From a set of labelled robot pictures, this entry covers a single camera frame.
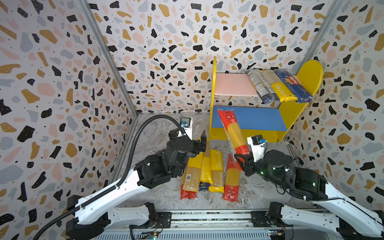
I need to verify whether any red spaghetti bag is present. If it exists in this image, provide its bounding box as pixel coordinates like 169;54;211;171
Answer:
218;109;251;167
181;178;197;200
223;154;242;202

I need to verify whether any yellow Pastatime spaghetti bag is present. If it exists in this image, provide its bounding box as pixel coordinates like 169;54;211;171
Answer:
262;70;298;103

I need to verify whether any clear printed spaghetti bag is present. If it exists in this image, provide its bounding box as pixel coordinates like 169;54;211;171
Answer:
247;70;278;104

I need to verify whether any blue Barilla spaghetti bag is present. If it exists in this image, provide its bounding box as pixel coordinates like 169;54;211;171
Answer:
274;69;313;104

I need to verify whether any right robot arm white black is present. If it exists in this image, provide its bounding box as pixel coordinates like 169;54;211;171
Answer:
235;150;384;240

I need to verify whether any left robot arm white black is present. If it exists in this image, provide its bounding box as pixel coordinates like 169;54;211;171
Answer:
66;129;207;240

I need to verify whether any yellow shelf with coloured boards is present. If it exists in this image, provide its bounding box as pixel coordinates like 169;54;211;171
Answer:
209;59;323;143

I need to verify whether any yellow label spaghetti bag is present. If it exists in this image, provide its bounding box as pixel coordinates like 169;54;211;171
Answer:
183;153;204;193

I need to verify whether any yellow spaghetti bag rear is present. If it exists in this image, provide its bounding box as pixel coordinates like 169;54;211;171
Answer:
199;139;213;192

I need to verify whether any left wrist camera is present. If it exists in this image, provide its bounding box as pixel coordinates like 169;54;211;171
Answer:
180;117;193;139

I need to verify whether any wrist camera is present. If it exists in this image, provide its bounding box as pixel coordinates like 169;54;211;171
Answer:
247;135;267;163
180;117;193;139

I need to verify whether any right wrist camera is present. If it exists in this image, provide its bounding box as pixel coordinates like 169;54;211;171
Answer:
247;135;267;163

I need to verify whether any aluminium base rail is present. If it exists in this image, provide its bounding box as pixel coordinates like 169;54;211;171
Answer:
96;210;337;240

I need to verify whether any black corrugated cable conduit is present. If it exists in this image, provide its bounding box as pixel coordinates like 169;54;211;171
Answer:
32;114;187;240

